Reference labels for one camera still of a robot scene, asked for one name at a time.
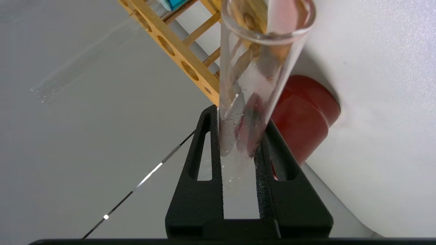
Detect wooden test tube rack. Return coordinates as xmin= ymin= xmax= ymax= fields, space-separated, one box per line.
xmin=118 ymin=0 xmax=273 ymax=107

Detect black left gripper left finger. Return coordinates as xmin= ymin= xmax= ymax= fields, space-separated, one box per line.
xmin=166 ymin=105 xmax=223 ymax=239

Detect test tube with red pigment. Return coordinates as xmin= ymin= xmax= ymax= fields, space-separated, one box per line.
xmin=218 ymin=0 xmax=316 ymax=191

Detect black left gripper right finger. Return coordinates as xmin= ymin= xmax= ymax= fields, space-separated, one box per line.
xmin=255 ymin=120 xmax=333 ymax=239

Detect dark red cup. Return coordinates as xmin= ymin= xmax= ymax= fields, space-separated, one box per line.
xmin=269 ymin=75 xmax=341 ymax=181

